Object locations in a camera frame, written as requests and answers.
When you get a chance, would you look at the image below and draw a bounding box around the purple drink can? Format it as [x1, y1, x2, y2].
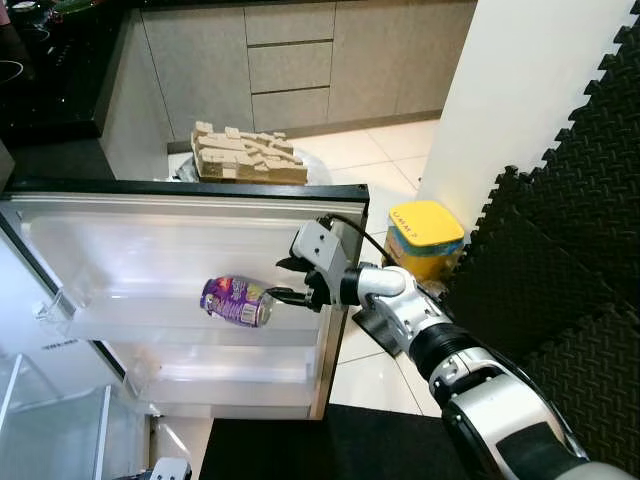
[200, 275, 275, 330]

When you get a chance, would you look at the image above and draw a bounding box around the clear fridge door bin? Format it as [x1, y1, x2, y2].
[35, 290, 336, 346]

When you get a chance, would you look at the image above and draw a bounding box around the small black foam pad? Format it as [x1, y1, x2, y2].
[352, 305, 401, 356]

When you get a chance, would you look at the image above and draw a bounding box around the yellow lidded container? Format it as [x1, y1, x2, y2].
[385, 200, 466, 283]

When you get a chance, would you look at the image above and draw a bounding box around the dark floor rug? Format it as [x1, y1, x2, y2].
[200, 405, 471, 480]

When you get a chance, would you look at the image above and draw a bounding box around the black interlocking foam tile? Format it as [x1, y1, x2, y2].
[520, 300, 640, 480]
[495, 0, 640, 301]
[440, 165, 626, 336]

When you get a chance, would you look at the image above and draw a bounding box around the grey kitchen cabinet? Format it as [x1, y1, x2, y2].
[100, 0, 478, 181]

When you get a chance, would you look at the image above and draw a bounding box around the black kitchen countertop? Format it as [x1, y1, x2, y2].
[0, 0, 141, 181]

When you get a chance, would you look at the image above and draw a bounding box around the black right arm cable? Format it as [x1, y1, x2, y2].
[320, 213, 396, 271]

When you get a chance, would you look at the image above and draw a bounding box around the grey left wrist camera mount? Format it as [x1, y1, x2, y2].
[150, 458, 193, 480]

